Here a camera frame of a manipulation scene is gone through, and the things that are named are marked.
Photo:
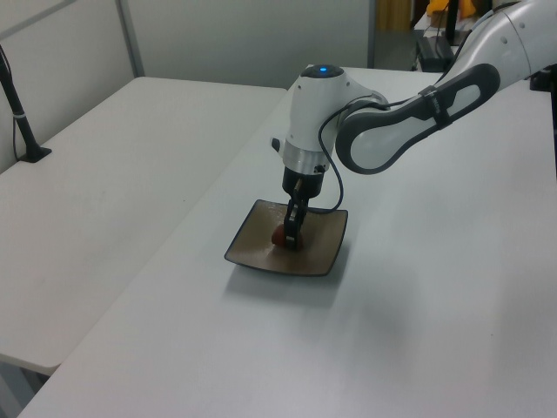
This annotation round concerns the black monitor stand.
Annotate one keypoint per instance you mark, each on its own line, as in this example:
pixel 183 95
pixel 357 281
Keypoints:
pixel 439 50

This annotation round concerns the yellow object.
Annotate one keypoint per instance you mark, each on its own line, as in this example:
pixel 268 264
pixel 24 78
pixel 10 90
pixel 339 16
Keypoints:
pixel 467 6

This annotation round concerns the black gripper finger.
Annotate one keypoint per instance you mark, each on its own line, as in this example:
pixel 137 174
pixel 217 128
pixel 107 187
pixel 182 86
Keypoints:
pixel 297 226
pixel 287 217

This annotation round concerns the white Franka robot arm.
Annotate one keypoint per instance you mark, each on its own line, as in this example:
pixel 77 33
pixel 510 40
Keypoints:
pixel 313 113

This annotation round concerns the square brown ceramic plate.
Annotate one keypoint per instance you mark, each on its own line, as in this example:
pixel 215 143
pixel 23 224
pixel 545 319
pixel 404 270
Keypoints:
pixel 322 244

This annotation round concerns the grey partition corner post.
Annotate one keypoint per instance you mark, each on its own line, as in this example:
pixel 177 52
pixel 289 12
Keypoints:
pixel 130 39

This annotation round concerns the black camera stand pole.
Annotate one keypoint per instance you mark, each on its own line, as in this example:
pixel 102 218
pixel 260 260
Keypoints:
pixel 26 130

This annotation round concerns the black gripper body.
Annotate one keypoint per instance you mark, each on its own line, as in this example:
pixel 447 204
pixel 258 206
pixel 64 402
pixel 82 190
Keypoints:
pixel 311 183

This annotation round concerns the small round dark-red food item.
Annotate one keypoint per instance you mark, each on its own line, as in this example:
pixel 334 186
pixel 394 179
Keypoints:
pixel 277 237

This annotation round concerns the black box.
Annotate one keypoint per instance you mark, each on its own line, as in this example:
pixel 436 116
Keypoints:
pixel 544 78

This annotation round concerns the brown board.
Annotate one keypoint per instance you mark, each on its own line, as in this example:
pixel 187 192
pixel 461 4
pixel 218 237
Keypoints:
pixel 391 13

